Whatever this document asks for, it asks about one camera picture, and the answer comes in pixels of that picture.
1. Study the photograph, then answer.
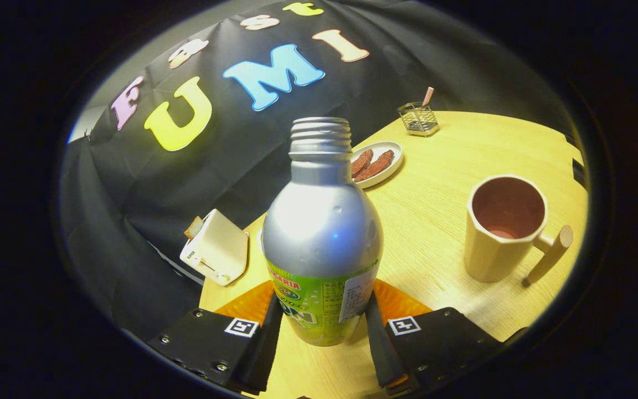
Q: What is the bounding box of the white oval plate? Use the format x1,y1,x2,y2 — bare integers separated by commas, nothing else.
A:
351,141,404,190

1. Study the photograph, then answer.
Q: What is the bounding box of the wooden table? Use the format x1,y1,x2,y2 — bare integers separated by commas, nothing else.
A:
199,111,589,399

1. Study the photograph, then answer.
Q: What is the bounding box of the beige cup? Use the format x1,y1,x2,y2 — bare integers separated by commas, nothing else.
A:
464,175,574,287

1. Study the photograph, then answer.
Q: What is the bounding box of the silver bottle green label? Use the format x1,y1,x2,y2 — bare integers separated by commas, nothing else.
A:
261,117,384,347

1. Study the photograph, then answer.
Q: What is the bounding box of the brown sausage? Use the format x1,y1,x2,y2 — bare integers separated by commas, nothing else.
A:
351,149,374,178
355,150,395,182

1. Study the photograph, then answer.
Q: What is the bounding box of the white toaster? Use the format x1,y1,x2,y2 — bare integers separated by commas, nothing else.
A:
179,209,250,287

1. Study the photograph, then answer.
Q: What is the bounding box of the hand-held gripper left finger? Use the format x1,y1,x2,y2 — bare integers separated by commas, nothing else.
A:
147,280,284,394

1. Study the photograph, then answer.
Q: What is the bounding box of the wire mesh holder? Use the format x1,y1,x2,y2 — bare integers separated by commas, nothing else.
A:
397,102,440,137

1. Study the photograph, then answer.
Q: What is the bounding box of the black backdrop cloth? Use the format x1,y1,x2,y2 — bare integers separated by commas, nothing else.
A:
59,0,580,341

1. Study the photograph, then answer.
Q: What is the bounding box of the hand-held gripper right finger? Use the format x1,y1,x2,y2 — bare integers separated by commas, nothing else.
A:
364,279,527,395

